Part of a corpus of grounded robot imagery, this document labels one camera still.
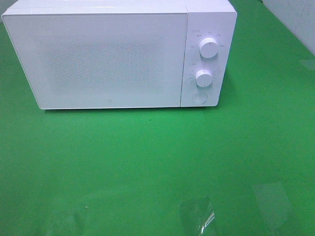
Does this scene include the white microwave oven body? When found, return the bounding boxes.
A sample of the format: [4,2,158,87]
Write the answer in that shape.
[1,0,237,107]

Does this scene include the round microwave door button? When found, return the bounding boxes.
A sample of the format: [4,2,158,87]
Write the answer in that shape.
[192,92,207,104]

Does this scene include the white microwave knob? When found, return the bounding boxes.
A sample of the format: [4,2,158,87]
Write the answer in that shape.
[199,36,219,59]
[195,69,213,88]

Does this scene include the white microwave door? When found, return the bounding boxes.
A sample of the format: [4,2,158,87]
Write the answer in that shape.
[3,13,187,110]

